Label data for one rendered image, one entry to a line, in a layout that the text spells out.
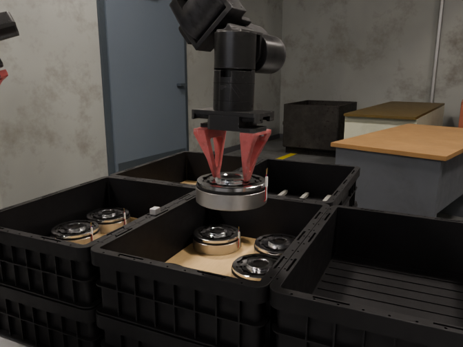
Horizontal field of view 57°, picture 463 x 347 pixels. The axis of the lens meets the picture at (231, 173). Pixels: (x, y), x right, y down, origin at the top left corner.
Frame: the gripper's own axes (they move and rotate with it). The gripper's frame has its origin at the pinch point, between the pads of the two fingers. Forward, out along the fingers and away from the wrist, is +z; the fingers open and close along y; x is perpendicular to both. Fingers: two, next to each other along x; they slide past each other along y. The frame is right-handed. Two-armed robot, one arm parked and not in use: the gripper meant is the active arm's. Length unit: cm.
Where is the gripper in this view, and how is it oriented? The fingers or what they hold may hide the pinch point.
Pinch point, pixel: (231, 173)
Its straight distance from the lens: 62.2
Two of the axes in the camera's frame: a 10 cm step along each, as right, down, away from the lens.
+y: -9.0, -1.2, 4.3
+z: -0.3, 9.8, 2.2
